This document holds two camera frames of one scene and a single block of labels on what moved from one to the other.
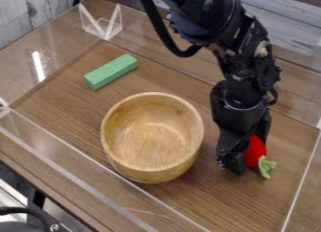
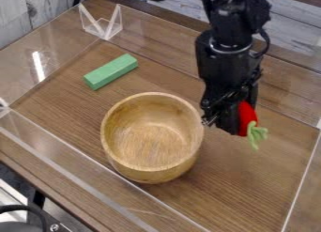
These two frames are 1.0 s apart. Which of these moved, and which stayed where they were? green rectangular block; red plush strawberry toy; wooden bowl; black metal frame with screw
Moved: red plush strawberry toy
Stayed: green rectangular block; wooden bowl; black metal frame with screw
